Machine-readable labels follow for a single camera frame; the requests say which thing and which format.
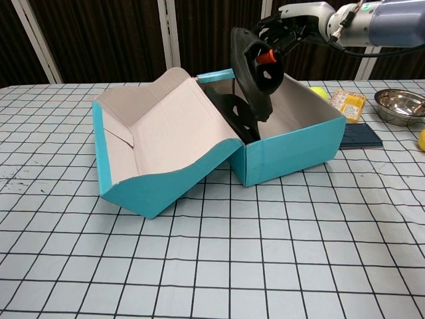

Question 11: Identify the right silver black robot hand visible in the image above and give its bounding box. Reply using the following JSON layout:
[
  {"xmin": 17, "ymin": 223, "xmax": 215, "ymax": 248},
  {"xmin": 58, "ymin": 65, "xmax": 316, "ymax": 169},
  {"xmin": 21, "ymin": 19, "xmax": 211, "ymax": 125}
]
[{"xmin": 250, "ymin": 1, "xmax": 336, "ymax": 66}]

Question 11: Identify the black slipper with plain strap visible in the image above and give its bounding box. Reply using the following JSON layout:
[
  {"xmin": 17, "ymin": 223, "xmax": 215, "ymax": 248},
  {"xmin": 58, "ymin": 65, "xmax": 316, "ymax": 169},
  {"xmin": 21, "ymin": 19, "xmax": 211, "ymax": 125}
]
[{"xmin": 230, "ymin": 26, "xmax": 286, "ymax": 123}]

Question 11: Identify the black slipper with slotted strap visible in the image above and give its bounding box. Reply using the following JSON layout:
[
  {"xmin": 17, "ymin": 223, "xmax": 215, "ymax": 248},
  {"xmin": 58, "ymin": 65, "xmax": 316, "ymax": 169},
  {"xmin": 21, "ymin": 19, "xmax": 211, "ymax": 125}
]
[{"xmin": 205, "ymin": 91, "xmax": 262, "ymax": 144}]

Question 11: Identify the light blue cardboard shoe box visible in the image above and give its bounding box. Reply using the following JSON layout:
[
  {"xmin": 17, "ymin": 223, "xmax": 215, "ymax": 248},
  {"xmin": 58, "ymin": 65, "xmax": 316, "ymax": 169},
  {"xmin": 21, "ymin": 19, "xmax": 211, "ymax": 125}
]
[{"xmin": 92, "ymin": 68, "xmax": 347, "ymax": 220}]

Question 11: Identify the yellow snack packet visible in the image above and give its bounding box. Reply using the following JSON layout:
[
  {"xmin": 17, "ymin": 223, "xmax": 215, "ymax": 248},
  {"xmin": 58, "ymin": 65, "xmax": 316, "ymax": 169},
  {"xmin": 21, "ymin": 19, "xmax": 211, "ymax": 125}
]
[{"xmin": 330, "ymin": 88, "xmax": 367, "ymax": 124}]

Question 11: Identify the yellow-green tennis ball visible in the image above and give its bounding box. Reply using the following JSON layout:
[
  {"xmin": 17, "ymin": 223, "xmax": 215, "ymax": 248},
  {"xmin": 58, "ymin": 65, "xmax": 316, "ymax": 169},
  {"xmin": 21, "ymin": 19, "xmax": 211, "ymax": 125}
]
[{"xmin": 310, "ymin": 86, "xmax": 329, "ymax": 101}]

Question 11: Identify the stainless steel bowl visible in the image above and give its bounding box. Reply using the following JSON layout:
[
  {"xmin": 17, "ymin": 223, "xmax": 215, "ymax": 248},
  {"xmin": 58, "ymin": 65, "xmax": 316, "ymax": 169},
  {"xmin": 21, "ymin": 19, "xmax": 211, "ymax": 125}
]
[{"xmin": 374, "ymin": 88, "xmax": 425, "ymax": 126}]

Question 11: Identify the dark pleated backdrop curtain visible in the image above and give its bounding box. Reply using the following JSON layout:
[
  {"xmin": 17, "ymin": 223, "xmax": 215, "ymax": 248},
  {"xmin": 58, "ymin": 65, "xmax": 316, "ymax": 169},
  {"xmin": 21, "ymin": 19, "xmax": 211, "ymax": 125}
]
[{"xmin": 0, "ymin": 0, "xmax": 425, "ymax": 89}]

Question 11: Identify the white black checked tablecloth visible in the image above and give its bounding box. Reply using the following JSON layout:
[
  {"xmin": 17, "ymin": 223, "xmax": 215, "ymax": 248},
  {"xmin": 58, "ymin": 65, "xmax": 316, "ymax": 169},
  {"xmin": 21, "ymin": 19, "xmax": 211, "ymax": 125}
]
[{"xmin": 0, "ymin": 79, "xmax": 425, "ymax": 319}]

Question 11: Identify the white screen frame post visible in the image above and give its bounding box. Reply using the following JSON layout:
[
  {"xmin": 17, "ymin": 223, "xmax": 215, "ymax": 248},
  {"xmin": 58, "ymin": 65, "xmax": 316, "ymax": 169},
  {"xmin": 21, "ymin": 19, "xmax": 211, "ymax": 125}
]
[
  {"xmin": 254, "ymin": 0, "xmax": 284, "ymax": 31},
  {"xmin": 9, "ymin": 0, "xmax": 63, "ymax": 84},
  {"xmin": 354, "ymin": 46, "xmax": 383, "ymax": 81},
  {"xmin": 157, "ymin": 0, "xmax": 183, "ymax": 72}
]

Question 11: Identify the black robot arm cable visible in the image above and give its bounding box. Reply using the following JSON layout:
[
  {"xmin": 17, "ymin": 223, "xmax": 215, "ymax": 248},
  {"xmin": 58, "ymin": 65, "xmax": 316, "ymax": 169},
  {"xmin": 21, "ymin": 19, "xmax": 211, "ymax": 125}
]
[{"xmin": 327, "ymin": 6, "xmax": 425, "ymax": 59}]

